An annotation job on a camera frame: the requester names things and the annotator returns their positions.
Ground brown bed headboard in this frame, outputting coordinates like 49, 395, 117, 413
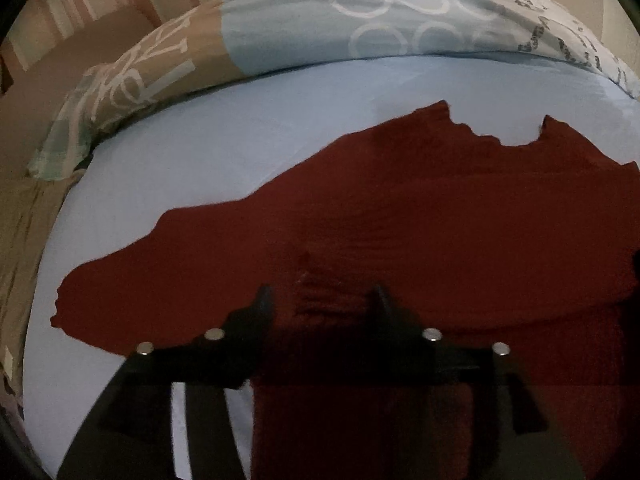
1, 8, 154, 179

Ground dark red knitted sweater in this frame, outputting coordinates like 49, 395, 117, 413
51, 102, 639, 479

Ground patterned blue beige duvet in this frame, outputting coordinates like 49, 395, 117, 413
27, 0, 639, 181

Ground light blue bed sheet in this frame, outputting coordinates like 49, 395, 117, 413
23, 54, 639, 474

